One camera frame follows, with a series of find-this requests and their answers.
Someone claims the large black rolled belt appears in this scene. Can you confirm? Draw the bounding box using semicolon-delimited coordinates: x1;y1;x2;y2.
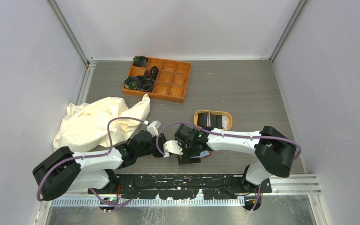
135;76;155;92

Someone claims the cream cloth bag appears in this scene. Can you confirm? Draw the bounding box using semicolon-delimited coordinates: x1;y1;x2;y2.
52;94;150;152

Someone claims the dark rolled belt middle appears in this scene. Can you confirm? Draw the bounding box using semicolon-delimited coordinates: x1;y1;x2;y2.
144;66;159;80

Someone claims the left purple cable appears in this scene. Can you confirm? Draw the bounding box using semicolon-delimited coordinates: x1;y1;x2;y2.
36;117;151;212

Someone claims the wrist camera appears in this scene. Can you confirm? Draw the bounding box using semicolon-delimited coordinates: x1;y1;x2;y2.
146;120;161;136
163;140;183;158

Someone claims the dark rolled belt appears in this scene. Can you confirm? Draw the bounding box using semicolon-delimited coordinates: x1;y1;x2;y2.
144;66;159;80
133;56;149;68

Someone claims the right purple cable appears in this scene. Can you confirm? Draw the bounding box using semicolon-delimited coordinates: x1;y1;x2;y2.
155;123;302;212

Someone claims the green rolled belt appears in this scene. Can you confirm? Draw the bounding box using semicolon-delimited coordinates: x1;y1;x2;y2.
124;76;138;90

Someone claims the tan oval tray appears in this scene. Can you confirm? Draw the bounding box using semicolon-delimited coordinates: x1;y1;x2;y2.
194;110;233;130

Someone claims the orange compartment organizer tray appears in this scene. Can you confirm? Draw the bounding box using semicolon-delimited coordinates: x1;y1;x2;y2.
122;57;192;103

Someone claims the red card holder wallet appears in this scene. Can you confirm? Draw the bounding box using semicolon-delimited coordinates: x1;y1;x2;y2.
177;150;211;159

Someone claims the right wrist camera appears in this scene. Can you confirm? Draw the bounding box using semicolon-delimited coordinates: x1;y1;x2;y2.
163;140;183;158

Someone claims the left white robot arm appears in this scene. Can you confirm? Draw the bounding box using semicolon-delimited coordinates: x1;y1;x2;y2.
32;131;166;201

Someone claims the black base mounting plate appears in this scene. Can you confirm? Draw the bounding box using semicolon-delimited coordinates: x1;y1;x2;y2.
95;174;258;200

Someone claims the purple cable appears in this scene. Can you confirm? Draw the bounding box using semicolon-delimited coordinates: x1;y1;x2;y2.
155;123;302;212
36;117;151;212

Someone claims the dark rolled belt top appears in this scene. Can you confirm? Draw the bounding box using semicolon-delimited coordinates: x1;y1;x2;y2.
133;56;149;68

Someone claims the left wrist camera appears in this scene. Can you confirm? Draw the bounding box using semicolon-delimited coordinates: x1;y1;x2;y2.
146;120;161;136

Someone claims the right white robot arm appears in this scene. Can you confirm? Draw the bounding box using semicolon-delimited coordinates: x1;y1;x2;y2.
163;124;298;193

